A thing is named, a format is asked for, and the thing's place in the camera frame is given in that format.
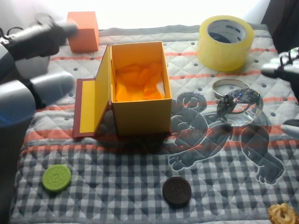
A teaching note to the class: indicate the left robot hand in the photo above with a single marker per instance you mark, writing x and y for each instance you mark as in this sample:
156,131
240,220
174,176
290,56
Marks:
28,44

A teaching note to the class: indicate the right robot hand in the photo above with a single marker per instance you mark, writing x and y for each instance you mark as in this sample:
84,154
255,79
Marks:
288,71

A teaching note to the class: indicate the yellow gift box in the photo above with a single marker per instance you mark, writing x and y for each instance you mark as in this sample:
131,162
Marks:
140,116

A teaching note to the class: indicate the orange cube block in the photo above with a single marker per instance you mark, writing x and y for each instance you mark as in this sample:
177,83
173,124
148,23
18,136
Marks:
85,39

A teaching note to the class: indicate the black curtain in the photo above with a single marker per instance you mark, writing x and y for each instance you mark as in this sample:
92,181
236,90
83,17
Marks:
280,21

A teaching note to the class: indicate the yellow packing tape roll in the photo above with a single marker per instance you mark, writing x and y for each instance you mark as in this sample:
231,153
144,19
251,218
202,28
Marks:
222,56

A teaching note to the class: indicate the silver metal bangle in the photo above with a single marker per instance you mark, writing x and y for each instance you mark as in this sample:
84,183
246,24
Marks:
218,92

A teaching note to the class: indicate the green sandwich cookie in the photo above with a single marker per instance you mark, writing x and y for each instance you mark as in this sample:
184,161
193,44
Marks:
56,178

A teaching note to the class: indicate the golden butter cookie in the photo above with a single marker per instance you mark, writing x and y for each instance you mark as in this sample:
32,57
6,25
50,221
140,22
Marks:
283,214

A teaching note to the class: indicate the brown chocolate sandwich cookie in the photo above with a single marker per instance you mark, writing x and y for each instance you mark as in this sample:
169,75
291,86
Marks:
176,191

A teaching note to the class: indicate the grey quilt with bear print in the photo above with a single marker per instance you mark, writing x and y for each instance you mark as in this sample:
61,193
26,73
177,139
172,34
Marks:
116,182

